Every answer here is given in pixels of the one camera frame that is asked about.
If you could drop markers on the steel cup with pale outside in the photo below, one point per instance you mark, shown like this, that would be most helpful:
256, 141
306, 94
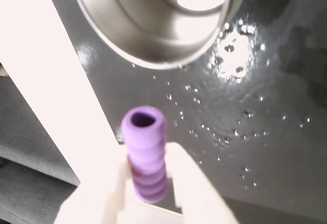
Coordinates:
143, 30

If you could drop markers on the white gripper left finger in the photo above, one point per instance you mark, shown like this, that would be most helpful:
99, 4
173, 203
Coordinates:
116, 201

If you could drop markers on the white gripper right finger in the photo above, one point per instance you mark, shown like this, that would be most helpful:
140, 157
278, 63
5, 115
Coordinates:
199, 198

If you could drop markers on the purple ribbed pen grip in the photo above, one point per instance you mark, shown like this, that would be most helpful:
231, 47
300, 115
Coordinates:
148, 157

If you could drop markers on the grey fabric sofa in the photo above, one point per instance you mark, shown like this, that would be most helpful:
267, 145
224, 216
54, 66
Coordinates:
28, 162

